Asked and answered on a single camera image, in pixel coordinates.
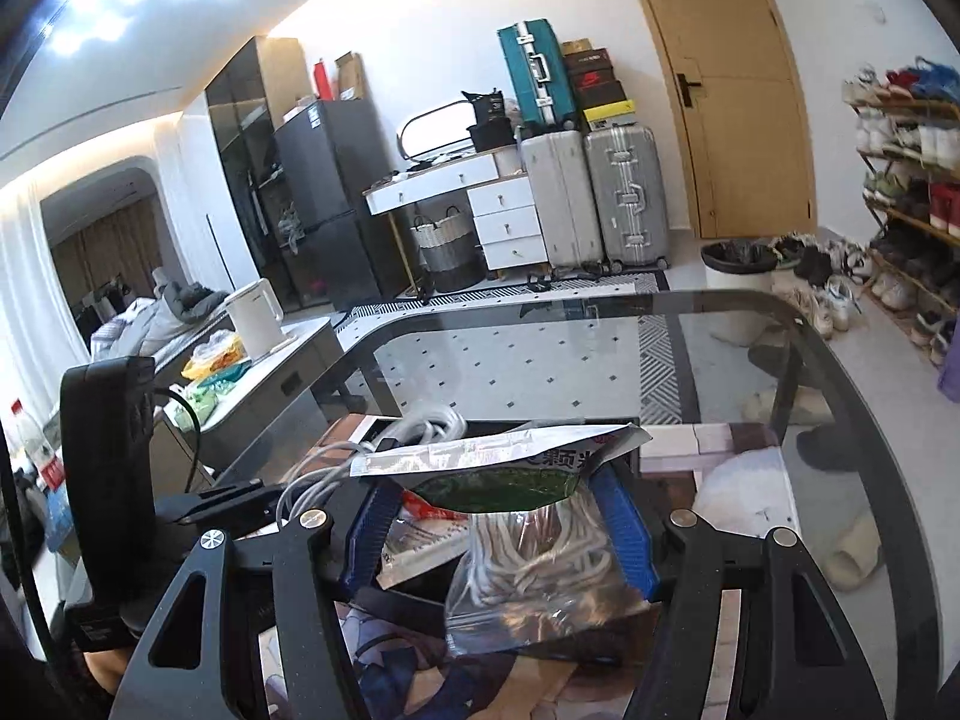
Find brown curtain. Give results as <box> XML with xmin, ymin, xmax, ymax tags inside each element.
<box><xmin>51</xmin><ymin>201</ymin><xmax>164</xmax><ymax>317</ymax></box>

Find purple bag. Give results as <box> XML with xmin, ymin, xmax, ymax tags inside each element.
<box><xmin>936</xmin><ymin>336</ymin><xmax>960</xmax><ymax>404</ymax></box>

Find water bottle red label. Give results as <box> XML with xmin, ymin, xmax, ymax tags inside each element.
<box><xmin>8</xmin><ymin>400</ymin><xmax>70</xmax><ymax>494</ymax></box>

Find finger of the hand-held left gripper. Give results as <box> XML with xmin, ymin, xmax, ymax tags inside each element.
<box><xmin>156</xmin><ymin>480</ymin><xmax>292</xmax><ymax>535</ymax></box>

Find zip bag of white rope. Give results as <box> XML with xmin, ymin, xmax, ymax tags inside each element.
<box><xmin>444</xmin><ymin>499</ymin><xmax>655</xmax><ymax>666</ymax></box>

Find metal shoe rack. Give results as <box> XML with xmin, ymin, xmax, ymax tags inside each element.
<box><xmin>842</xmin><ymin>56</ymin><xmax>960</xmax><ymax>370</ymax></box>

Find white suitcase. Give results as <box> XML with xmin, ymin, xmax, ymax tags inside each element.
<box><xmin>518</xmin><ymin>129</ymin><xmax>605</xmax><ymax>272</ymax></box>

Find patterned grey rug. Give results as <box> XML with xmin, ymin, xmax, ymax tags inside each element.
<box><xmin>333</xmin><ymin>268</ymin><xmax>704</xmax><ymax>430</ymax></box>

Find pile of shoes on floor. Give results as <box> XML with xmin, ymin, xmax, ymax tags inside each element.
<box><xmin>771</xmin><ymin>231</ymin><xmax>872</xmax><ymax>340</ymax></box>

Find person's left hand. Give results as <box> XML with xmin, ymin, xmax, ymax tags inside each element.
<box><xmin>81</xmin><ymin>649</ymin><xmax>134</xmax><ymax>698</ymax></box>

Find silver suitcase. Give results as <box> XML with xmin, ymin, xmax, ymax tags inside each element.
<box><xmin>583</xmin><ymin>124</ymin><xmax>673</xmax><ymax>275</ymax></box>

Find white charging cable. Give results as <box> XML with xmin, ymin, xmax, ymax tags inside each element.
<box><xmin>275</xmin><ymin>403</ymin><xmax>470</xmax><ymax>535</ymax></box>

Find teal suitcase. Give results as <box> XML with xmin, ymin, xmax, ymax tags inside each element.
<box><xmin>496</xmin><ymin>18</ymin><xmax>579</xmax><ymax>133</ymax></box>

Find black shoe box red logo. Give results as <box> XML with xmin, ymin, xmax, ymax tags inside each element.
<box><xmin>567</xmin><ymin>69</ymin><xmax>621</xmax><ymax>108</ymax></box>

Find dark glass cabinet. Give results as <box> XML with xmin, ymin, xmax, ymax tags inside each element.
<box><xmin>204</xmin><ymin>35</ymin><xmax>313</xmax><ymax>302</ymax></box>

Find shoes on rack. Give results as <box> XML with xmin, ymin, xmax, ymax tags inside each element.
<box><xmin>842</xmin><ymin>56</ymin><xmax>960</xmax><ymax>365</ymax></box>

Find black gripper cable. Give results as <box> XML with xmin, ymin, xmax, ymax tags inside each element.
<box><xmin>153</xmin><ymin>385</ymin><xmax>220</xmax><ymax>490</ymax></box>

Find grey side cabinet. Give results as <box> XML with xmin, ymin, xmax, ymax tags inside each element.
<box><xmin>152</xmin><ymin>315</ymin><xmax>355</xmax><ymax>475</ymax></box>

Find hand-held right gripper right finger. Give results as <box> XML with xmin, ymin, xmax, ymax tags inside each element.
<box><xmin>591</xmin><ymin>465</ymin><xmax>884</xmax><ymax>720</ymax></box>

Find dark grey refrigerator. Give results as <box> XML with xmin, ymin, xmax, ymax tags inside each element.
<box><xmin>273</xmin><ymin>98</ymin><xmax>385</xmax><ymax>313</ymax></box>

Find bed with grey duvet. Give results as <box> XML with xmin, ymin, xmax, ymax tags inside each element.
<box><xmin>88</xmin><ymin>265</ymin><xmax>235</xmax><ymax>362</ymax></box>

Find beige slipper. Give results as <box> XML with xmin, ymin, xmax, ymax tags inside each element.
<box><xmin>820</xmin><ymin>513</ymin><xmax>891</xmax><ymax>593</ymax></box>

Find white dresser with drawers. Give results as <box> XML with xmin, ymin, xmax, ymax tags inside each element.
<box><xmin>363</xmin><ymin>148</ymin><xmax>550</xmax><ymax>295</ymax></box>

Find white bin black liner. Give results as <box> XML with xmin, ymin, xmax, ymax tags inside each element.
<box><xmin>700</xmin><ymin>238</ymin><xmax>782</xmax><ymax>347</ymax></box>

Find black and yellow shoe box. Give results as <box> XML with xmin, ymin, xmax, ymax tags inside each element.
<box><xmin>580</xmin><ymin>98</ymin><xmax>635</xmax><ymax>129</ymax></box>

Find green and white medicine pouch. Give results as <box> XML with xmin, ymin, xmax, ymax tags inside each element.
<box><xmin>351</xmin><ymin>422</ymin><xmax>652</xmax><ymax>516</ymax></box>

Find printed desk mat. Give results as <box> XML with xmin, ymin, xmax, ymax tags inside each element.
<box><xmin>259</xmin><ymin>412</ymin><xmax>797</xmax><ymax>720</ymax></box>

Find black slipper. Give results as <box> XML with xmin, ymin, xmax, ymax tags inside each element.
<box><xmin>794</xmin><ymin>420</ymin><xmax>850</xmax><ymax>475</ymax></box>

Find flat cardboard box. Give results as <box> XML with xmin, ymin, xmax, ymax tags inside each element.
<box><xmin>334</xmin><ymin>52</ymin><xmax>368</xmax><ymax>101</ymax></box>

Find yellow snack bag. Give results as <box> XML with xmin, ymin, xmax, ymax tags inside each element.
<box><xmin>181</xmin><ymin>330</ymin><xmax>250</xmax><ymax>381</ymax></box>

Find white sheer curtain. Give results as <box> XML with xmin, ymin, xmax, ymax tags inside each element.
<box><xmin>0</xmin><ymin>178</ymin><xmax>92</xmax><ymax>422</ymax></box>

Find white packet with red edge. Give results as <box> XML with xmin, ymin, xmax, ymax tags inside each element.
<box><xmin>375</xmin><ymin>490</ymin><xmax>482</xmax><ymax>590</ymax></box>

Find wooden door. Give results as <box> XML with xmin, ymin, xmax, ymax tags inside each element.
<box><xmin>613</xmin><ymin>0</ymin><xmax>820</xmax><ymax>242</ymax></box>

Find green snack bag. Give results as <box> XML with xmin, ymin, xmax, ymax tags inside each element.
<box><xmin>168</xmin><ymin>375</ymin><xmax>227</xmax><ymax>430</ymax></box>

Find woven laundry basket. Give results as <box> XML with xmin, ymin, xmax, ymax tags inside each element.
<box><xmin>408</xmin><ymin>205</ymin><xmax>486</xmax><ymax>295</ymax></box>

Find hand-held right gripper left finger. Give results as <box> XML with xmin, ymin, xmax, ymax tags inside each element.
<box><xmin>124</xmin><ymin>480</ymin><xmax>406</xmax><ymax>720</ymax></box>

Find white electric kettle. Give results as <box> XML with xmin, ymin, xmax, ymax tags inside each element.
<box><xmin>224</xmin><ymin>277</ymin><xmax>287</xmax><ymax>362</ymax></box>

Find oval mirror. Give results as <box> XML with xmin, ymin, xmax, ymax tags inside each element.
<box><xmin>396</xmin><ymin>98</ymin><xmax>490</xmax><ymax>161</ymax></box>

